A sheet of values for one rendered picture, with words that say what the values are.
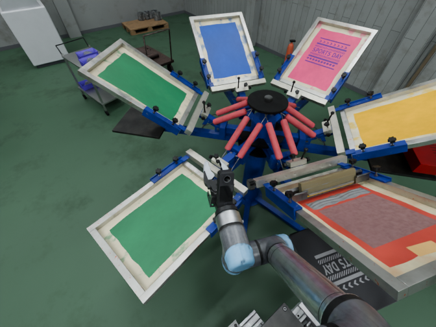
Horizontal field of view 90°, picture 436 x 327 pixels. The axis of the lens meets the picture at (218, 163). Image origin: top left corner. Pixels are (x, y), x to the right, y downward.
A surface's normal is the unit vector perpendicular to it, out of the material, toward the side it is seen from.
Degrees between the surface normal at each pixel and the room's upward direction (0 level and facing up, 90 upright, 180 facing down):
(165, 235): 0
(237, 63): 32
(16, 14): 90
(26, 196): 0
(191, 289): 0
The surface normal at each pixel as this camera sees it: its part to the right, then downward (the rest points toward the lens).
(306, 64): -0.35, -0.26
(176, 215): 0.00, -0.65
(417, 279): -0.16, -0.94
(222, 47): 0.17, -0.18
